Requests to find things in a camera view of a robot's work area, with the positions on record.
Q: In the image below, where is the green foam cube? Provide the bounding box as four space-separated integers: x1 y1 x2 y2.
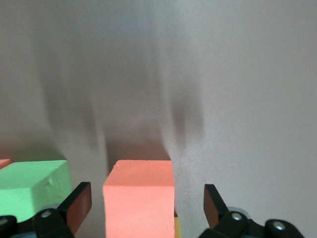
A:
0 160 72 223

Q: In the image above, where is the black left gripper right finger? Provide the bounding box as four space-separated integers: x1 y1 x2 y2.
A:
198 184 304 238

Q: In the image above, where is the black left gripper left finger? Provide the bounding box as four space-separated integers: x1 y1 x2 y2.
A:
0 182 93 238

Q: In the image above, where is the brown table cover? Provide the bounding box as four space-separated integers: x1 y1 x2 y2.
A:
0 0 317 238

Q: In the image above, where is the yellow foam cube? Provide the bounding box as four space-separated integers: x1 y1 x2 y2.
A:
174 217 182 238

